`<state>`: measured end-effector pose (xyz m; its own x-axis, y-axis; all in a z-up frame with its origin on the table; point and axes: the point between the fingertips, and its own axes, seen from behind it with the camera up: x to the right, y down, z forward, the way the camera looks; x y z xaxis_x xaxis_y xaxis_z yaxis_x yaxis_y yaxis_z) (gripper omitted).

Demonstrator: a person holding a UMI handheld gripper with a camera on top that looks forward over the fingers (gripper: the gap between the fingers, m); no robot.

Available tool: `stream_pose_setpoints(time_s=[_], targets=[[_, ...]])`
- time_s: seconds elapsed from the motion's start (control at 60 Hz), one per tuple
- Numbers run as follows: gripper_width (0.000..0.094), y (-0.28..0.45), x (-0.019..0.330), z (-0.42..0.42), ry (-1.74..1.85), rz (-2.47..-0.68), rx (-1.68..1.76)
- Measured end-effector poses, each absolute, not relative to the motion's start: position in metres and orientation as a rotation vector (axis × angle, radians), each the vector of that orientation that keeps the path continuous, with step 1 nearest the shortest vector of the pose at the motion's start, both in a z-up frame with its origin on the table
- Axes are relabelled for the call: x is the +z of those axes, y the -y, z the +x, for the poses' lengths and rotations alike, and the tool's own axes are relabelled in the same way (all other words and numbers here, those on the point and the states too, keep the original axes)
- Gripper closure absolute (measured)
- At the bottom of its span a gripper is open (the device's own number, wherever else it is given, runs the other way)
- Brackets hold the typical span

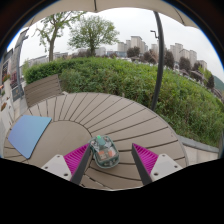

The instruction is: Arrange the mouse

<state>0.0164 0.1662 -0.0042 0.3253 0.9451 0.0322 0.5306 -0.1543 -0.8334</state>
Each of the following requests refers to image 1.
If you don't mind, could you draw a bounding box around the dark storefront building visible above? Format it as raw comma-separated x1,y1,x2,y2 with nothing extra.
0,48,14,88

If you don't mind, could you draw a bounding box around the tree with bare trunk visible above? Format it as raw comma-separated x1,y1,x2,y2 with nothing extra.
34,10,86,63

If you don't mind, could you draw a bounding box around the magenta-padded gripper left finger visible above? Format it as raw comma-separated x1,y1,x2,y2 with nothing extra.
40,143,93,186

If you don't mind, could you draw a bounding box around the group of apartment buildings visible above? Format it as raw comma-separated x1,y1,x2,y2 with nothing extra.
116,35,208,73

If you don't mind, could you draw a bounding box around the grey slatted outdoor chair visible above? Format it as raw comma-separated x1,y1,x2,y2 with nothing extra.
23,73,64,108

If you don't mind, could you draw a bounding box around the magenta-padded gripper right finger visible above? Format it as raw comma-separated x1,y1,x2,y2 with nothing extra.
130,142,184,186

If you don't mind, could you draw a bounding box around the green hedge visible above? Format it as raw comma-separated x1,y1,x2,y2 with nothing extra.
23,57,224,148

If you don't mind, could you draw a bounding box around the tall grey sign pillar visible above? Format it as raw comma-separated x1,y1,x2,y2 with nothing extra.
9,28,29,101

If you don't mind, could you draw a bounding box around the round leafy tree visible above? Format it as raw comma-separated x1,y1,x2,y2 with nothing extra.
68,14,120,57

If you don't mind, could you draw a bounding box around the blue mouse pad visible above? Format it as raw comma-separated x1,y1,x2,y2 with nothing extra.
7,114,53,160

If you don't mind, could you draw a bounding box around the transparent computer mouse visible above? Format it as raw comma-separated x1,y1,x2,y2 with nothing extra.
89,134,120,169

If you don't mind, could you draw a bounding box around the beige patio umbrella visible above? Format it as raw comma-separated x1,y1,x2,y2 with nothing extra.
23,0,200,112

